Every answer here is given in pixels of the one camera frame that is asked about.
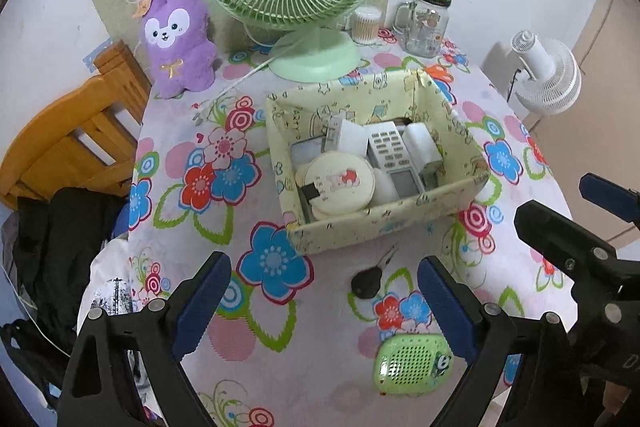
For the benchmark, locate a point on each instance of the dark clothing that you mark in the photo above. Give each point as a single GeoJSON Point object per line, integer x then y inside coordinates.
{"type": "Point", "coordinates": [60, 247]}

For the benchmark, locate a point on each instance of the white rectangular block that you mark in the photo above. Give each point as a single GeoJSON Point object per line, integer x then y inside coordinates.
{"type": "Point", "coordinates": [422, 144]}

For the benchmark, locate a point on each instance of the round cream compact mirror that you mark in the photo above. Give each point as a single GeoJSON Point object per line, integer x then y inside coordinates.
{"type": "Point", "coordinates": [340, 182]}

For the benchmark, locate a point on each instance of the glass jar mug green lid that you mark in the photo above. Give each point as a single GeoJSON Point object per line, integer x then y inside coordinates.
{"type": "Point", "coordinates": [425, 32]}

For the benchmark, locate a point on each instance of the small black device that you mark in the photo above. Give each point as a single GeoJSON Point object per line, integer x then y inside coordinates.
{"type": "Point", "coordinates": [311, 194]}

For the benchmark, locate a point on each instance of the printed fabric storage box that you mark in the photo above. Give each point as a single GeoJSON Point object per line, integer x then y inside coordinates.
{"type": "Point", "coordinates": [380, 217]}

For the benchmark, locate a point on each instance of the purple plush toy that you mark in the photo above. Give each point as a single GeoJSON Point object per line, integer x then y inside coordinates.
{"type": "Point", "coordinates": [180, 57]}

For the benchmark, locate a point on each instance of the green perforated plastic device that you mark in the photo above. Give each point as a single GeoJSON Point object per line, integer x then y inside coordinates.
{"type": "Point", "coordinates": [405, 364]}

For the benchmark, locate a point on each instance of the grey rectangular case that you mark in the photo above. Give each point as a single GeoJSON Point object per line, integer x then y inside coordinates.
{"type": "Point", "coordinates": [306, 152]}

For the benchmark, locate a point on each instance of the grey keypad remote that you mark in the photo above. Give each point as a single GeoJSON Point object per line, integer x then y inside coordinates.
{"type": "Point", "coordinates": [387, 147]}

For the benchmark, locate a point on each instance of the black bag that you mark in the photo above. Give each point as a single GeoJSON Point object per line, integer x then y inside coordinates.
{"type": "Point", "coordinates": [30, 357]}

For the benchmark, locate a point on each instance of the flowered tablecloth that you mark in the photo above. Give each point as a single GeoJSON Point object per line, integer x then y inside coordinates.
{"type": "Point", "coordinates": [310, 332]}

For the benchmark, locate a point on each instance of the black car key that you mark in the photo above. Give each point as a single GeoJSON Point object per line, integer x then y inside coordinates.
{"type": "Point", "coordinates": [366, 283]}

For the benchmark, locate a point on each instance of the white printed cloth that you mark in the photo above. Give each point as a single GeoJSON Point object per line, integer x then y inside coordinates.
{"type": "Point", "coordinates": [107, 277]}

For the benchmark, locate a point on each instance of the white fan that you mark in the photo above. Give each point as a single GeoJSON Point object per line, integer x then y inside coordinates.
{"type": "Point", "coordinates": [545, 72]}

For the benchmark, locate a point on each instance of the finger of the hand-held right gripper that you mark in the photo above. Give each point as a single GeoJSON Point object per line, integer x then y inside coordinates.
{"type": "Point", "coordinates": [607, 196]}
{"type": "Point", "coordinates": [565, 237]}

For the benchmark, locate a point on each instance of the cotton swab container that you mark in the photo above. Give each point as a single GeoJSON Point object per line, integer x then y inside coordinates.
{"type": "Point", "coordinates": [366, 27]}

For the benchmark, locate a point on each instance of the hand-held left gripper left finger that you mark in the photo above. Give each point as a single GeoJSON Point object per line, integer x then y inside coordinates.
{"type": "Point", "coordinates": [200, 307]}

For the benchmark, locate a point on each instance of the white charger adapter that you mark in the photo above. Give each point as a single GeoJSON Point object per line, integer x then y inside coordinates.
{"type": "Point", "coordinates": [350, 137]}

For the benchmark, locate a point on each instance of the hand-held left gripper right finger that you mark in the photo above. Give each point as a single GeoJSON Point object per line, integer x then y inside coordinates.
{"type": "Point", "coordinates": [445, 307]}

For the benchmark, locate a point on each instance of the wooden chair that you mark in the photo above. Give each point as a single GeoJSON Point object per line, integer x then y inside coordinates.
{"type": "Point", "coordinates": [60, 127]}

